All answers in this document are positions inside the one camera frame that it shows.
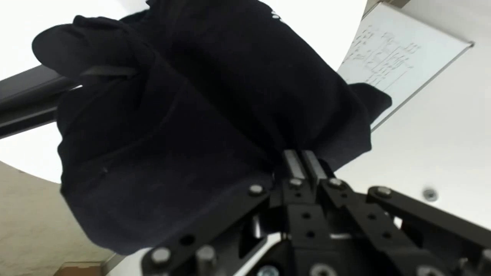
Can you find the black metal pole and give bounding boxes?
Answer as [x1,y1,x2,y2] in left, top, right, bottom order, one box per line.
[0,64,140,141]

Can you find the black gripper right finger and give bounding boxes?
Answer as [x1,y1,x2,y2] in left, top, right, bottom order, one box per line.
[300,149,491,276]

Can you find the leaning whiteboard with black scribbles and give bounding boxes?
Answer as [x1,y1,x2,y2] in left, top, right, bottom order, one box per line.
[337,3,476,130]

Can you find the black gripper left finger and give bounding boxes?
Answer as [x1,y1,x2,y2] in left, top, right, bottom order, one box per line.
[142,149,329,276]

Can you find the black t-shirt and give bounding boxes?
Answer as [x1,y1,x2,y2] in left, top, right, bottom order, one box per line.
[31,0,395,256]

